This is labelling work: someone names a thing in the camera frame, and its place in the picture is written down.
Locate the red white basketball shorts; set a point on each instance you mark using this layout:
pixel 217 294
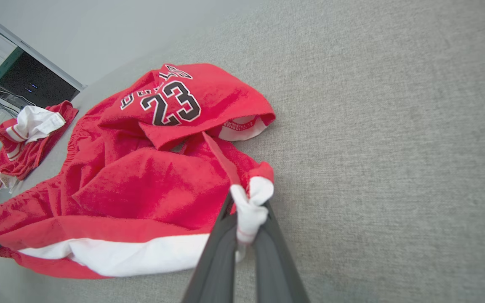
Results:
pixel 141 181

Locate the black computer tower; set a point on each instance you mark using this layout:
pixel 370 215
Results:
pixel 36 84

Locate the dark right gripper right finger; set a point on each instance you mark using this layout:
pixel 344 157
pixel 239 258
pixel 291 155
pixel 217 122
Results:
pixel 276 269

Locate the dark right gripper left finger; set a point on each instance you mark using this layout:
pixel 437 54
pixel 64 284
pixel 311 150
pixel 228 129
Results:
pixel 217 269

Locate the teal shelf board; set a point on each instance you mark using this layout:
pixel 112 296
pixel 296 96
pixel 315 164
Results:
pixel 2 69

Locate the red jersey striped white trim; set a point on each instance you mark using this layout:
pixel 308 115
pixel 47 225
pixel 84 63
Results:
pixel 27 155

